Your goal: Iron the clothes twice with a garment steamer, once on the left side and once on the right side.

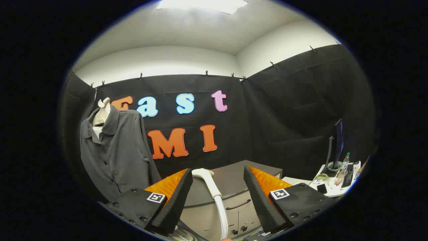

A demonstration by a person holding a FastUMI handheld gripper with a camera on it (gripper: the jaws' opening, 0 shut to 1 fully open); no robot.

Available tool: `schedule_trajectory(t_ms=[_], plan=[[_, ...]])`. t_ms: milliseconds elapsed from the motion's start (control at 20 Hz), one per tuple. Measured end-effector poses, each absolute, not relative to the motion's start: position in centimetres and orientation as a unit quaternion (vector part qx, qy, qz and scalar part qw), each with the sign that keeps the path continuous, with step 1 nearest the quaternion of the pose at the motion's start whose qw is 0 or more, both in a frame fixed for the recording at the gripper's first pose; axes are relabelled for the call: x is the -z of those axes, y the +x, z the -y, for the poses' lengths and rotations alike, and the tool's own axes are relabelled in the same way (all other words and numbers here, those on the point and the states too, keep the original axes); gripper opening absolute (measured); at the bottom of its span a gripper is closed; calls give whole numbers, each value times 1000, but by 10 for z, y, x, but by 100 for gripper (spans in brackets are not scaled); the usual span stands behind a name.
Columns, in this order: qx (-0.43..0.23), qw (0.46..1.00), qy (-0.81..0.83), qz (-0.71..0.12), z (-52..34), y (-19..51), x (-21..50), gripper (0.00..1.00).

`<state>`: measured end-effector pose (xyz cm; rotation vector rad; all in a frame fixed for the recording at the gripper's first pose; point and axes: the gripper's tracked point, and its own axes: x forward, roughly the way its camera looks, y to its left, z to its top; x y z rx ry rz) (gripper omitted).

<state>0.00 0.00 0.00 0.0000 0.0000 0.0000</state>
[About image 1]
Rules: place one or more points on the grey button shirt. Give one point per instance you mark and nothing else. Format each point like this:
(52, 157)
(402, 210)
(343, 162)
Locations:
(120, 150)

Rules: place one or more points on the black phone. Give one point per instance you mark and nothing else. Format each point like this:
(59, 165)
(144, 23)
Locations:
(321, 188)

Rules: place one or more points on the black keyboard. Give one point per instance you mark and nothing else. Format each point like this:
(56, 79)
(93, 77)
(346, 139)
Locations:
(348, 175)

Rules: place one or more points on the white garment steamer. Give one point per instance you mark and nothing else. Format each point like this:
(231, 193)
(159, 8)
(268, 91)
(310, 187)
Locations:
(214, 189)

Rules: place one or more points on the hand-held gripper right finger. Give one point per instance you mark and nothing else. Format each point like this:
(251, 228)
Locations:
(260, 201)

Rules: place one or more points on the cream mannequin torso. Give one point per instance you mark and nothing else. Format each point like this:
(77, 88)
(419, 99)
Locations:
(102, 115)

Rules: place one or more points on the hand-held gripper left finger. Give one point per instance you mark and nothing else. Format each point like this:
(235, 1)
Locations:
(174, 204)

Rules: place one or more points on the grey cabinet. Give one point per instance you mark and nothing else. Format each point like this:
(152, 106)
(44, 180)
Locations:
(230, 180)

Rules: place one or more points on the white desk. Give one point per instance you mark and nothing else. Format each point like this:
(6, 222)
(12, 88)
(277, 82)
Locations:
(296, 180)

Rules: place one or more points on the computer monitor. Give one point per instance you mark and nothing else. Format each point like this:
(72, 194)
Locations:
(338, 140)

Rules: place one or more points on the clear plastic bottle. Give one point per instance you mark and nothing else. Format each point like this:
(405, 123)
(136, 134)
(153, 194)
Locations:
(345, 162)

